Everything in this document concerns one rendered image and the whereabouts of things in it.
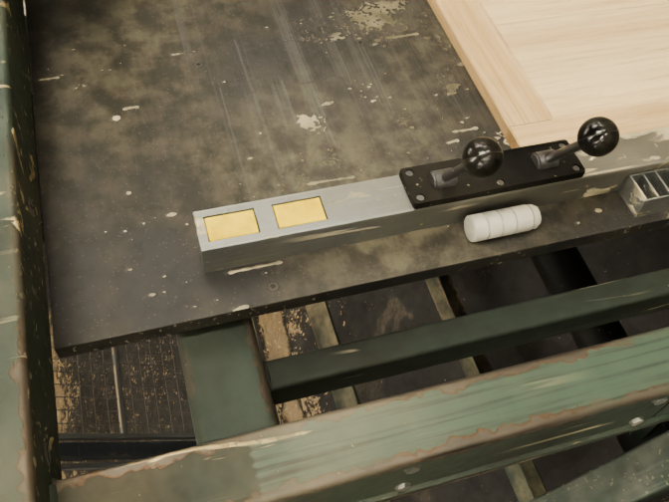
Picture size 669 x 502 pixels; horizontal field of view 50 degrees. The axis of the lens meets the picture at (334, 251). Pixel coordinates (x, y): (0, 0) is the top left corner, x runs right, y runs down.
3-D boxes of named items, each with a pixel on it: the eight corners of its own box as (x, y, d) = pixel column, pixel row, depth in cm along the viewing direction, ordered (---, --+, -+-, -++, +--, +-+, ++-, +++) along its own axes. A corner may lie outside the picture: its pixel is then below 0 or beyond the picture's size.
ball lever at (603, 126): (558, 176, 79) (632, 147, 66) (528, 182, 78) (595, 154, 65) (551, 142, 79) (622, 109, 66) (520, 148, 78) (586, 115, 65)
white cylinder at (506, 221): (471, 248, 76) (537, 234, 78) (477, 231, 74) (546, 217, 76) (460, 226, 78) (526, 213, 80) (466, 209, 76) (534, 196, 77)
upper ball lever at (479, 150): (459, 195, 76) (515, 169, 63) (426, 201, 76) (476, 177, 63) (451, 160, 77) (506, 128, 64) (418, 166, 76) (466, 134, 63)
